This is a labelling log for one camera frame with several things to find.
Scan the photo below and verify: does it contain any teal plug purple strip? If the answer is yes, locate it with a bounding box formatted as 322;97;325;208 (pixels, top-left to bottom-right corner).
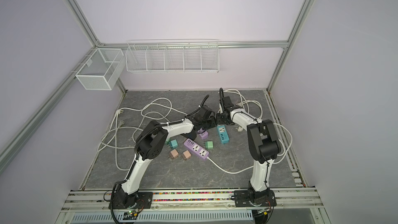
169;140;178;149

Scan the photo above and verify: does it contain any purple power strip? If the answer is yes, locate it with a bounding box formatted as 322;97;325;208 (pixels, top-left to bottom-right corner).
198;130;208;140
184;139;209;160

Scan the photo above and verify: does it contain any aluminium frame rail front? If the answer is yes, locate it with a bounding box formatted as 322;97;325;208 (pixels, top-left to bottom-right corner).
61;188;323;213

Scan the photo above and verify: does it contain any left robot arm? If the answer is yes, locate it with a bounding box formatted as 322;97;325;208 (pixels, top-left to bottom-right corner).
115;105;216;197

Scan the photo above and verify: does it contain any pink plug purple strip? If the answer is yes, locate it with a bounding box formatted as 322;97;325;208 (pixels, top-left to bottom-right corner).
169;149;179;160
181;150;192;160

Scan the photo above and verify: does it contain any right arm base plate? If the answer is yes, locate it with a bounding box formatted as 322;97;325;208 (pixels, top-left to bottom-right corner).
231;189;277;207

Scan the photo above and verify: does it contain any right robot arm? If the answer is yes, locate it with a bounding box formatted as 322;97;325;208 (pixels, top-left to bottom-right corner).
216;89;282;205

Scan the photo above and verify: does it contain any black power strip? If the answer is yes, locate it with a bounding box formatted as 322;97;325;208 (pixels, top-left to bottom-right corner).
183;130;197;141

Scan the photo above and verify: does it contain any white vented cable duct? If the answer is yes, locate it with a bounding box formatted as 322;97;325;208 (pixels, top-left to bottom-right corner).
69;210;254;224

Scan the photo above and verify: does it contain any green plug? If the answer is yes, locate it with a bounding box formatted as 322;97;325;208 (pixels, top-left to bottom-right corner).
205;141;214;150

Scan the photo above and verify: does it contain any white cables left bundle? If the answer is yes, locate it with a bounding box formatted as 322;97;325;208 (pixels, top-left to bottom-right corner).
97;96;190;172

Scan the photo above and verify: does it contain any long white wire basket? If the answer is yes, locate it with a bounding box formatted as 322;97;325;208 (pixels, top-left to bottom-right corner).
125;39;220;73

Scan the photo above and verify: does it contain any teal power strip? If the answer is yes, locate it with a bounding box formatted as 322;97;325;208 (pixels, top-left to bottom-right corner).
217;125;230;144

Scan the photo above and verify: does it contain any white cable of lower strip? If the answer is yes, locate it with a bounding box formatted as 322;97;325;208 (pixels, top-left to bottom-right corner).
207;157;256;175

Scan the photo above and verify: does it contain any white cables right bundle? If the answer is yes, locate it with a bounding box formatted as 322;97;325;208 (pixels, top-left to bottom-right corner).
217;88;293;166

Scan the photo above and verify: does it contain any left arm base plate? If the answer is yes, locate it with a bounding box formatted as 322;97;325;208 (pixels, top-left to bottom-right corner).
108;191;153;209

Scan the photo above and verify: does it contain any small white mesh basket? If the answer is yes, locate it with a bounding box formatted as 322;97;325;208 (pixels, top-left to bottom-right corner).
75;48;126;91

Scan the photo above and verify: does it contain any white cables bundle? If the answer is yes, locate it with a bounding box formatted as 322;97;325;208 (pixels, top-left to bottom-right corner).
97;96;190;172
217;88;293;166

